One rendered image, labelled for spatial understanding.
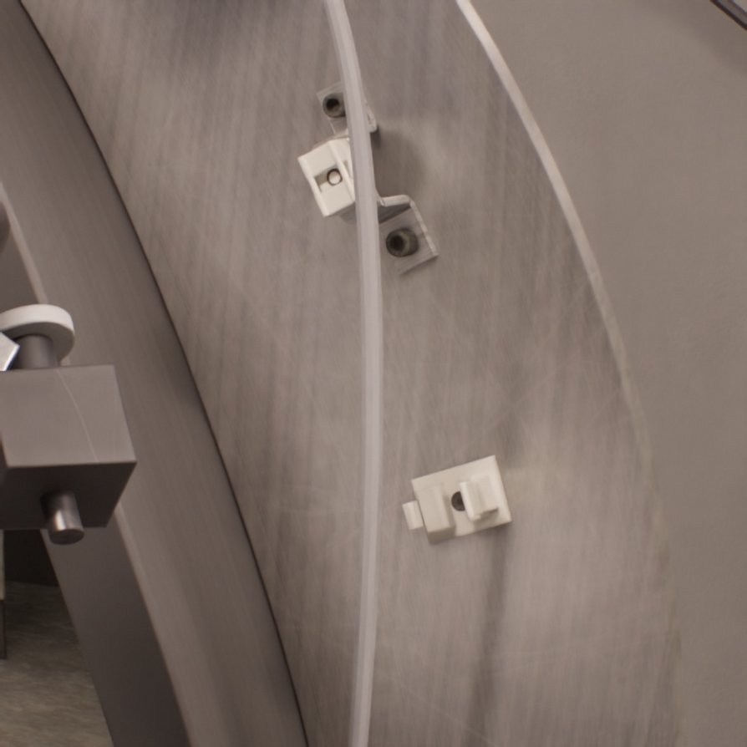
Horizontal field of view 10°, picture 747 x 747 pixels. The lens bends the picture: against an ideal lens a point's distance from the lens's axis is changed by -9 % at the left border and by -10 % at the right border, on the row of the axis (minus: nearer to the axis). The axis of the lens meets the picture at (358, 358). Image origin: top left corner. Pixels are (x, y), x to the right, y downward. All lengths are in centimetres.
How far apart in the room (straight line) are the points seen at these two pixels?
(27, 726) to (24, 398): 484
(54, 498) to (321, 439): 16
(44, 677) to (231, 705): 499
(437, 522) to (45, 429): 16
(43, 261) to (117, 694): 10
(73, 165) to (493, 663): 16
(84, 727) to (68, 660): 40
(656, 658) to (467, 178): 12
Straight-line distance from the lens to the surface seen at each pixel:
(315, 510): 105
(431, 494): 103
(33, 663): 611
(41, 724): 575
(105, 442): 89
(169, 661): 102
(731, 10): 95
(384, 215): 103
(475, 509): 101
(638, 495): 101
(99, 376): 90
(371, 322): 100
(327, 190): 101
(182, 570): 104
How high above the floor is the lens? 155
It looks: 10 degrees down
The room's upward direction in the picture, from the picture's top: 4 degrees clockwise
